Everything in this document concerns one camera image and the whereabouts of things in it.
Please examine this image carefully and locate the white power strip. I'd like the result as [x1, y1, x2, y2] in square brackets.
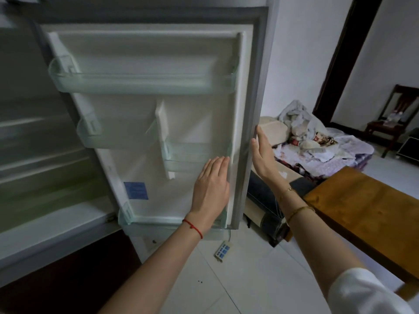
[214, 241, 234, 260]

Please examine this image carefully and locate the dark grey sofa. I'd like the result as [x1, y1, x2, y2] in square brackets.
[245, 116, 375, 247]

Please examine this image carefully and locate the cream foam board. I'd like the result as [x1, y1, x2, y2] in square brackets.
[260, 116, 288, 141]

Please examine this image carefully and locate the dark red refrigerator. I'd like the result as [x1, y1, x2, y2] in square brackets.
[0, 0, 281, 314]

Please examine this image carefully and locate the thin gold chain bracelet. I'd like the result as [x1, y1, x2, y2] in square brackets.
[278, 187, 296, 203]

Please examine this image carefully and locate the person's right hand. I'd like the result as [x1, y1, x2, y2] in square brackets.
[251, 124, 288, 195]

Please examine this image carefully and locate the floral bed sheet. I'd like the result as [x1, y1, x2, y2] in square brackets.
[273, 127, 375, 180]

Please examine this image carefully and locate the person's left forearm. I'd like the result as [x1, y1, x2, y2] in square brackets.
[106, 214, 210, 314]

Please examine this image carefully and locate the wooden table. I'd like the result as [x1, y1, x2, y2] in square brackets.
[285, 166, 419, 300]

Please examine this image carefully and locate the dark wooden chair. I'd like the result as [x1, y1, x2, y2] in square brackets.
[364, 84, 419, 159]

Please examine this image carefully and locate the grey white clothes pile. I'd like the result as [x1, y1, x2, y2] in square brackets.
[278, 99, 330, 147]

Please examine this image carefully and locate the clear bottom door bin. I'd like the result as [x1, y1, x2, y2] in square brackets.
[117, 202, 236, 231]

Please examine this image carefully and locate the long clear door bin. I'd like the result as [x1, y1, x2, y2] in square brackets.
[48, 55, 238, 95]

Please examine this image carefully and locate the person's right forearm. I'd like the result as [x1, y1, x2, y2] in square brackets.
[276, 184, 367, 291]

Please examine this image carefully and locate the person's left hand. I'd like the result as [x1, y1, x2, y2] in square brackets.
[188, 156, 231, 231]

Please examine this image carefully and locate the red string bracelet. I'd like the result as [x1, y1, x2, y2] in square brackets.
[182, 218, 203, 240]

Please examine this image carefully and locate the dark wooden door frame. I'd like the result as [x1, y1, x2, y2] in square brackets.
[313, 0, 385, 125]

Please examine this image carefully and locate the blue inner door sticker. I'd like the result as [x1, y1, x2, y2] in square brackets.
[124, 182, 148, 201]

